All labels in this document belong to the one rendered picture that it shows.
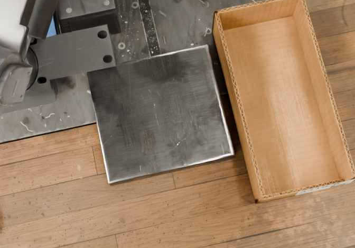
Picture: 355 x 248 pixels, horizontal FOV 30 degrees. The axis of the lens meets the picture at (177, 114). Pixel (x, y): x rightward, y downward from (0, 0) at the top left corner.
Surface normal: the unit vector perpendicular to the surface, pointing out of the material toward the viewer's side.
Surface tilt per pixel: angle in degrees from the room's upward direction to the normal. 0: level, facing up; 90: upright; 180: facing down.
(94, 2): 0
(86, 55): 24
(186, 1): 0
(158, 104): 0
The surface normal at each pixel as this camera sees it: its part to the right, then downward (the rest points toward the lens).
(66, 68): 0.09, 0.15
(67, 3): -0.01, -0.25
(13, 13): -0.14, 0.07
